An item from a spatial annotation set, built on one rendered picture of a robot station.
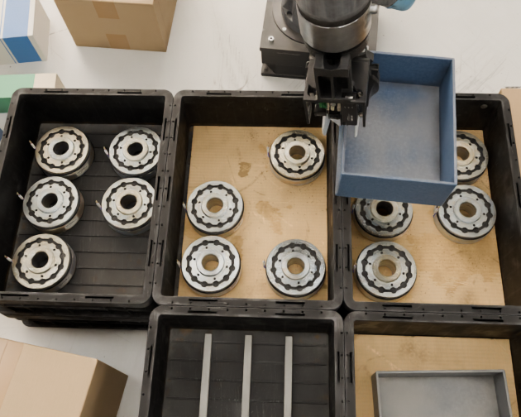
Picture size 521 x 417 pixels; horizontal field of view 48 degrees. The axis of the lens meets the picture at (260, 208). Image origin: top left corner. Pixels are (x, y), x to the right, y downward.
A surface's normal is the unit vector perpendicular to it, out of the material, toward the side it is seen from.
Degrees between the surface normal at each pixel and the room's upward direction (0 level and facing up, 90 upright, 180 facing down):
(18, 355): 0
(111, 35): 90
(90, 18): 90
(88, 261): 0
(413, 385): 0
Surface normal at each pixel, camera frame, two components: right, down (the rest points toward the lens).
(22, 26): -0.04, -0.39
